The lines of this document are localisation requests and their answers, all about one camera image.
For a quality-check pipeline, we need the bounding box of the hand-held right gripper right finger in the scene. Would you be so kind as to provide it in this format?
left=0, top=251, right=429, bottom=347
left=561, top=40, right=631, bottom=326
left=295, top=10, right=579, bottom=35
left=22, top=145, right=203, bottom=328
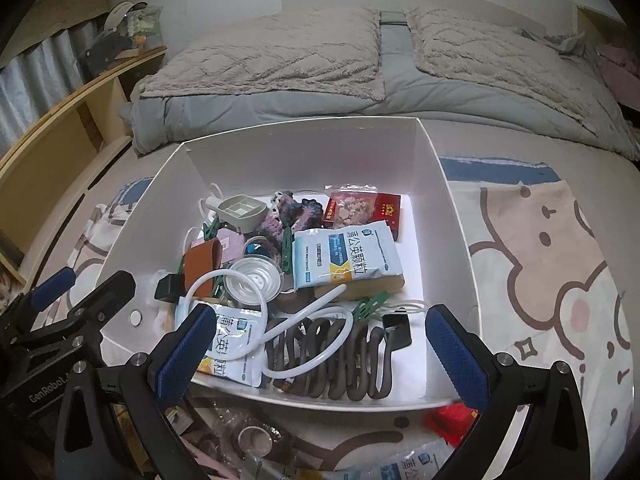
left=425, top=304, right=598, bottom=480

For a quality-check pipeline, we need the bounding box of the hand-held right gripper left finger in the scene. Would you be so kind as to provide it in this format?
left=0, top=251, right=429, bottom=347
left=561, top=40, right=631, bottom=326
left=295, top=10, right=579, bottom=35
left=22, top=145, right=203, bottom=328
left=52, top=304, right=217, bottom=480

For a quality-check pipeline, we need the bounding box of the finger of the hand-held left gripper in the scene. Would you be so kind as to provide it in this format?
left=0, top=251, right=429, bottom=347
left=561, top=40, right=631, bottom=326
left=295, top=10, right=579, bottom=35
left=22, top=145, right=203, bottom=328
left=0, top=271, right=136, bottom=366
left=0, top=267, right=76, bottom=333

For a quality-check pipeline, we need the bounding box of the white storage box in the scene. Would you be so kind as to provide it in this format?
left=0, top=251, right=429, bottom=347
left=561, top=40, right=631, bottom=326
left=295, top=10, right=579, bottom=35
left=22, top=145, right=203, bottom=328
left=95, top=116, right=483, bottom=413

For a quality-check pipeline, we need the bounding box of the blue white sachet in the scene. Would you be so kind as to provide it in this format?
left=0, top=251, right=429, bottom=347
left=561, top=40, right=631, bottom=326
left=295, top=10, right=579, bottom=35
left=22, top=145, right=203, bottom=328
left=196, top=302, right=268, bottom=387
left=380, top=450, right=443, bottom=480
left=292, top=220, right=405, bottom=291

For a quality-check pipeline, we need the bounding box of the black small cube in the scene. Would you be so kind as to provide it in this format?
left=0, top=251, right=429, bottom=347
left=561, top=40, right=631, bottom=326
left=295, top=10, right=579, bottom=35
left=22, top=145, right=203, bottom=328
left=155, top=274, right=187, bottom=303

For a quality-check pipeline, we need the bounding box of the clear plastic container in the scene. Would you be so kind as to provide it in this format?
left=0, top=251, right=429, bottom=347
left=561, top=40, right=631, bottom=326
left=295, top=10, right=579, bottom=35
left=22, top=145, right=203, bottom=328
left=197, top=397, right=306, bottom=480

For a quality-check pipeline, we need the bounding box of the brown leather pouch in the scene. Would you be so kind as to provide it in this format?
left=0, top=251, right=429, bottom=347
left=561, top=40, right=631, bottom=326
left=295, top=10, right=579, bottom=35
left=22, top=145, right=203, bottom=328
left=182, top=240, right=223, bottom=306

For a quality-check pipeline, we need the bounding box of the brown wavy hair clip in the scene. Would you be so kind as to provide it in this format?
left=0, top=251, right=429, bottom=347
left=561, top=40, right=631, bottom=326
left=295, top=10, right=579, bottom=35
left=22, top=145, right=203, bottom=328
left=264, top=310, right=401, bottom=402

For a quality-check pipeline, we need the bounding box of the tan rectangular block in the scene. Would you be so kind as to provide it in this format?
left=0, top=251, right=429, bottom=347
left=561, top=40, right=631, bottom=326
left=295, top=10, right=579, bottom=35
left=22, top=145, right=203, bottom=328
left=295, top=275, right=407, bottom=303

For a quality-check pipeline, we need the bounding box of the white charger device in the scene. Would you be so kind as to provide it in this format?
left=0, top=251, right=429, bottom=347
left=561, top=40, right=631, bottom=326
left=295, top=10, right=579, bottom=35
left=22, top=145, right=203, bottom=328
left=212, top=196, right=266, bottom=233

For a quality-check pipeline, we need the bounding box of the wooden shelf unit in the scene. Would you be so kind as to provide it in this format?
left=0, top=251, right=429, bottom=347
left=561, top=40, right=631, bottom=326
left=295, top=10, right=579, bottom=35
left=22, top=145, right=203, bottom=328
left=0, top=45, right=168, bottom=286

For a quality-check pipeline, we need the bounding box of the red snack packet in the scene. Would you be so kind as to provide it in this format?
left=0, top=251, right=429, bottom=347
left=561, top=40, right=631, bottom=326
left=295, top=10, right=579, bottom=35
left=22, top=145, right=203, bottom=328
left=322, top=187, right=402, bottom=241

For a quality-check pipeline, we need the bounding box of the purple crocheted piece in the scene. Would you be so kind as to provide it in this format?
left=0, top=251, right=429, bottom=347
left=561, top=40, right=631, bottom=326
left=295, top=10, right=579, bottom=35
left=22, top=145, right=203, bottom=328
left=260, top=190, right=325, bottom=256

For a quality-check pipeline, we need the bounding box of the grey curtain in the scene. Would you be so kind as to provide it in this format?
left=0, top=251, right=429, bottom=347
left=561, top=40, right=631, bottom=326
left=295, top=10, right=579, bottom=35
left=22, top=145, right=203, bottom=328
left=0, top=20, right=101, bottom=156

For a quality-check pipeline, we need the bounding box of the taupe bed sheet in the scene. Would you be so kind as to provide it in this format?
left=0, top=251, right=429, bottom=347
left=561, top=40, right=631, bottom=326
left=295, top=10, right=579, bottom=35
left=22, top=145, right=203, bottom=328
left=40, top=110, right=640, bottom=201

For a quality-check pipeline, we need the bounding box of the dark bag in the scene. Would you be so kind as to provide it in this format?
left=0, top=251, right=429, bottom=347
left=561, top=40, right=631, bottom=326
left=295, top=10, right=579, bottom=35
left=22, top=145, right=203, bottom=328
left=80, top=30, right=131, bottom=76

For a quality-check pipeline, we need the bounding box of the grey duvet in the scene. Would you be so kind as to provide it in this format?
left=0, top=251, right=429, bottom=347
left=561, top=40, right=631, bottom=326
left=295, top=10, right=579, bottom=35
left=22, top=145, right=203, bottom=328
left=117, top=10, right=640, bottom=161

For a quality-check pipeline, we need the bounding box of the clear green bag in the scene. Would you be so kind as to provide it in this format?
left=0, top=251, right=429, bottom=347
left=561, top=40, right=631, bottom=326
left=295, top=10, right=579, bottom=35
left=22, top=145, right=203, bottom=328
left=125, top=5, right=163, bottom=51

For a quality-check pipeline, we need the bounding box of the white sun hat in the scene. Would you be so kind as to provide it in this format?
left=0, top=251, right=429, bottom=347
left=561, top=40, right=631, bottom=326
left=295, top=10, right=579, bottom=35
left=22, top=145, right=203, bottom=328
left=102, top=1, right=148, bottom=36

